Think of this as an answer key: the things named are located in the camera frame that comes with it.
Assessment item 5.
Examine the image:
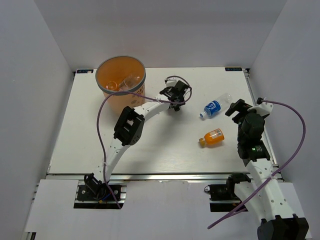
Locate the clear bottle with blue label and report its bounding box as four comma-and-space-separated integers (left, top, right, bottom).
199, 93, 233, 119

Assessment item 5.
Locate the orange juice bottle with barcode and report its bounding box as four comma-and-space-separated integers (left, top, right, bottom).
198, 128, 225, 148

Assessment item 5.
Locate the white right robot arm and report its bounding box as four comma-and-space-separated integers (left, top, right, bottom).
225, 98, 309, 240

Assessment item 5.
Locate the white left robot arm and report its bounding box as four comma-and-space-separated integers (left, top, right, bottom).
84, 75, 192, 200

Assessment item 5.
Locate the orange cylindrical bin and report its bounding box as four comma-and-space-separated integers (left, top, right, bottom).
95, 56, 146, 115

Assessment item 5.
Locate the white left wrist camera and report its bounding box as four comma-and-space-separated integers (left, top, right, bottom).
164, 77, 177, 87

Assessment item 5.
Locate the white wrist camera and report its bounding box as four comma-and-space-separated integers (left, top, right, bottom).
248, 97, 274, 117
164, 77, 177, 87

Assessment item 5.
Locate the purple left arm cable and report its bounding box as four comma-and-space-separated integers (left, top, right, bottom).
96, 75, 193, 210

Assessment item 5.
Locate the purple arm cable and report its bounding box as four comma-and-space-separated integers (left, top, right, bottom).
207, 98, 307, 230
96, 75, 193, 210

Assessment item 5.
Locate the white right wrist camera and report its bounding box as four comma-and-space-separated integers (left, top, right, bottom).
248, 97, 274, 117

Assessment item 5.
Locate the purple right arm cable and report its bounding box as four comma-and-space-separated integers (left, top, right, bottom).
207, 98, 307, 230

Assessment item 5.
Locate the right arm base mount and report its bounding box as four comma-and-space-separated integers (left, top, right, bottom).
203, 173, 251, 213

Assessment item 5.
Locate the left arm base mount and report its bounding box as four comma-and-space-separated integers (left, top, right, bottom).
73, 173, 125, 210

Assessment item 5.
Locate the aluminium table front rail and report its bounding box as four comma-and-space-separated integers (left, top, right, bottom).
46, 172, 283, 182

